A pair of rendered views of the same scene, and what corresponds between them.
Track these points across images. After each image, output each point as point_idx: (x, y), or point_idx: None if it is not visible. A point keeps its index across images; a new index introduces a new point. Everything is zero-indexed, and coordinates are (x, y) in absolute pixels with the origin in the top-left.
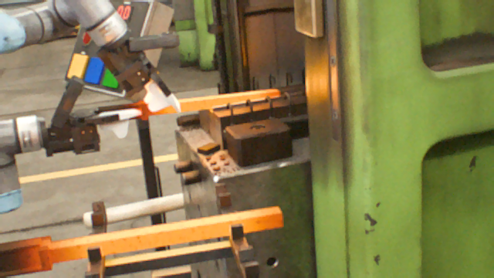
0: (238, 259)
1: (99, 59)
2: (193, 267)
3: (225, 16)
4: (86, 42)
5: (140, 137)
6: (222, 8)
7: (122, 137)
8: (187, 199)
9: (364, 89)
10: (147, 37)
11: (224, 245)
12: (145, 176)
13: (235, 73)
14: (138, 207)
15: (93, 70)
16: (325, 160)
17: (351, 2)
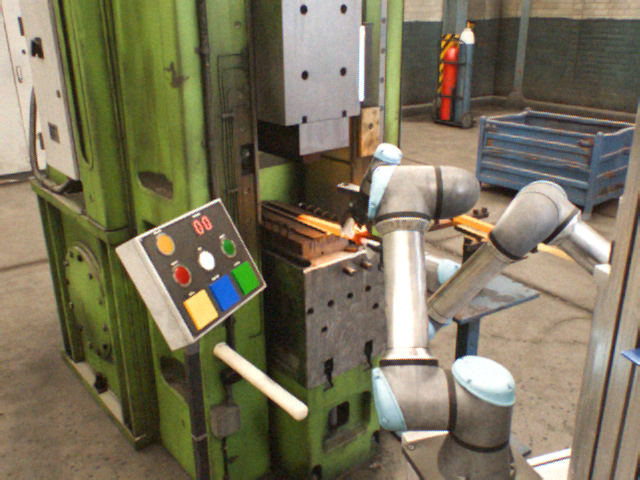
0: (477, 214)
1: (222, 279)
2: (313, 372)
3: (233, 193)
4: (186, 281)
5: (200, 359)
6: (221, 190)
7: (379, 254)
8: (322, 312)
9: (400, 164)
10: (357, 187)
11: (460, 225)
12: (203, 399)
13: (242, 236)
14: (275, 382)
15: (225, 293)
16: None
17: (392, 131)
